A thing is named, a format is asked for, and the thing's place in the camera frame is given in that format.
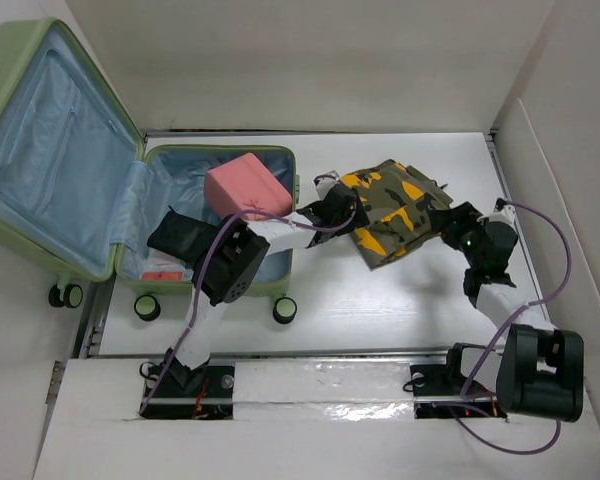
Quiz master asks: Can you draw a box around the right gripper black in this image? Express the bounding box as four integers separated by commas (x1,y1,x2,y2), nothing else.
426,202,488,269

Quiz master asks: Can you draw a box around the camouflage clothing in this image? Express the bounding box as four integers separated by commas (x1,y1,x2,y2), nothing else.
341,159,453,270

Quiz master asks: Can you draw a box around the pink box with handle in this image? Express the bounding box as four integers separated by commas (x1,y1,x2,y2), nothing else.
203,152,292,221

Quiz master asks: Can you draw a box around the black pouch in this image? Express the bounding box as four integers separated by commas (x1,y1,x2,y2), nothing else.
147,210,218,265

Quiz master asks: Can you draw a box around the clear packet with red label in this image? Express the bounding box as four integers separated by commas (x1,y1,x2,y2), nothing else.
140,248,193,282

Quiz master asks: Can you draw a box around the green hard-shell suitcase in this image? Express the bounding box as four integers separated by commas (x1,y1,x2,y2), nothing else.
0,17,299,321

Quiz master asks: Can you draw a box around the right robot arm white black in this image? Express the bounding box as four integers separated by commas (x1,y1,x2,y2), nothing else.
429,199,584,423

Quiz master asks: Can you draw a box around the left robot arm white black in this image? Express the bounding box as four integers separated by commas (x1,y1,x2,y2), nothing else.
144,181,369,401

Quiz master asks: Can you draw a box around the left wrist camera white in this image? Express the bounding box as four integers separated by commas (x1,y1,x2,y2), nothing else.
313,170,341,200

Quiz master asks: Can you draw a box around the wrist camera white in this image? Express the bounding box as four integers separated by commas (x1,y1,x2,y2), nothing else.
313,170,341,200
486,198,516,228

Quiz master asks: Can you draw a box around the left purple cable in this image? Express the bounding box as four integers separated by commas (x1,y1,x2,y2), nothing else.
138,202,359,416

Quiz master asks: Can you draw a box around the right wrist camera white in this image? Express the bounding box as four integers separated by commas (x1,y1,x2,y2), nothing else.
486,198,516,228

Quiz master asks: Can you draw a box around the metal rail with foam strip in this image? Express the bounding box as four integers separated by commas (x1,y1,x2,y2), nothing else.
139,357,507,422

